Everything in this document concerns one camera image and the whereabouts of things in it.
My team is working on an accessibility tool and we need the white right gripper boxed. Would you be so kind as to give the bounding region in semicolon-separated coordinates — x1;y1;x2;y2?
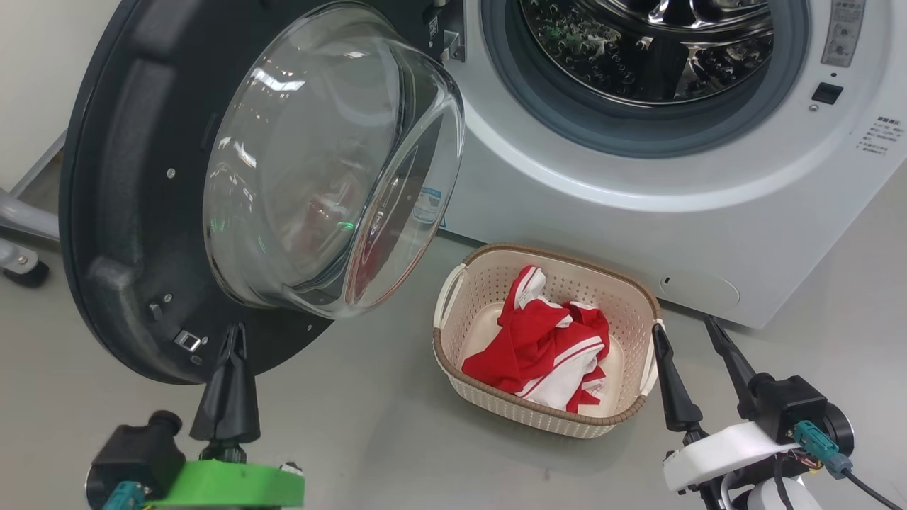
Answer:
651;317;801;493

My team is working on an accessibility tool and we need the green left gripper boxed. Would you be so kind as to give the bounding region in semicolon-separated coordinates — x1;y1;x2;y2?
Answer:
145;323;306;510

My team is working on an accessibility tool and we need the red and white garment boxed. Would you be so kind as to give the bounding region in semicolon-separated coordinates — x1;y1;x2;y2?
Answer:
461;265;612;414

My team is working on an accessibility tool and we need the dark grey glass washer door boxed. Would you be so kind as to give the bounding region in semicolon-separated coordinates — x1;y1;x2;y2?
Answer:
60;0;466;386

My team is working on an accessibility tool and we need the white front-load washing machine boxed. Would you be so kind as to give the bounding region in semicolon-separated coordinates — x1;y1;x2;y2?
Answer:
368;0;907;331

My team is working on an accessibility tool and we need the beige perforated laundry basket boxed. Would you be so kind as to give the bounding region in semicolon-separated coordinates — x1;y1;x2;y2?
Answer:
432;244;664;441

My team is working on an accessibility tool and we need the black caster wheel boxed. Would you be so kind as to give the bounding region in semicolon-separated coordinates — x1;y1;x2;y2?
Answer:
0;254;51;288

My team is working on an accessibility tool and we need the blue energy label sticker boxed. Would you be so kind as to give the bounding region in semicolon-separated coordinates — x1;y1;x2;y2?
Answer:
414;185;448;228

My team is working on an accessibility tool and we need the grey instruction sticker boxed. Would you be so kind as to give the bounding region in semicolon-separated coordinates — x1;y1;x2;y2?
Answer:
821;0;867;69

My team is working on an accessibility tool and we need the teal-plug right camera cable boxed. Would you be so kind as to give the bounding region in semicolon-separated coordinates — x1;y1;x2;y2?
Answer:
793;419;907;510

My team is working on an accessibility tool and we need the teal-plug camera cable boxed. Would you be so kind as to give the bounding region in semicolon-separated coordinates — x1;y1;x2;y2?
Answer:
102;481;147;510
793;419;907;510

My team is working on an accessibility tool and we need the teal-plug left camera cable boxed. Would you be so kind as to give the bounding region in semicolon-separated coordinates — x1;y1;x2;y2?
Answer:
102;481;147;510

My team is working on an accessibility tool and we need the grey metal frame leg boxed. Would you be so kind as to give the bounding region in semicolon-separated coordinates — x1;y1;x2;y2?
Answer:
0;131;69;249

